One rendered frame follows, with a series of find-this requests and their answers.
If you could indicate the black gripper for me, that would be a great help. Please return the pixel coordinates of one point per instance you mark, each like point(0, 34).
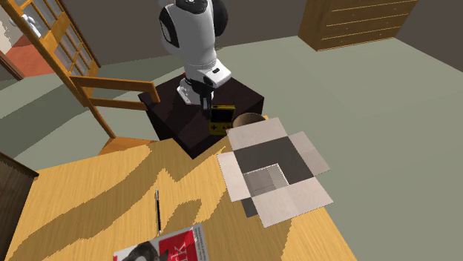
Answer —
point(199, 89)

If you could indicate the yellow handheld game console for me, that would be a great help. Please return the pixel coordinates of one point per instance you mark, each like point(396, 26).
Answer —
point(221, 120)

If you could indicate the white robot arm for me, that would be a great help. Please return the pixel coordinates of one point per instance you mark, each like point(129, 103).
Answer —
point(188, 32)

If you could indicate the dark robot stand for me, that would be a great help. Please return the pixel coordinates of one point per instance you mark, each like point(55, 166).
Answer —
point(188, 123)

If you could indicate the brown round bowl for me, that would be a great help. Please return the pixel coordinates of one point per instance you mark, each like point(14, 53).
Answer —
point(247, 119)

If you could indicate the wooden chair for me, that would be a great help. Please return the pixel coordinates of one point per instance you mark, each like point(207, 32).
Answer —
point(115, 97)

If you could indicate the open grey cardboard box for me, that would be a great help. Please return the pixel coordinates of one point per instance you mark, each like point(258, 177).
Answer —
point(275, 170)

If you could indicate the black pen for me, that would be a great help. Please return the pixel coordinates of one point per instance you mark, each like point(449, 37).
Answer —
point(158, 211)

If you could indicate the red magazine with cat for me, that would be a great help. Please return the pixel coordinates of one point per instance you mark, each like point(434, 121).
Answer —
point(170, 247)

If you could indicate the wooden chest of drawers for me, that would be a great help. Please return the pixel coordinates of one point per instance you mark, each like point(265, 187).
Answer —
point(354, 20)

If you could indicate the wooden glass-paned door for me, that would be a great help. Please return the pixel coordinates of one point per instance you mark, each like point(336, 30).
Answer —
point(47, 39)

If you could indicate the dark wooden cabinet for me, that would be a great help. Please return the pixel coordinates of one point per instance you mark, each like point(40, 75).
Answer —
point(12, 202)

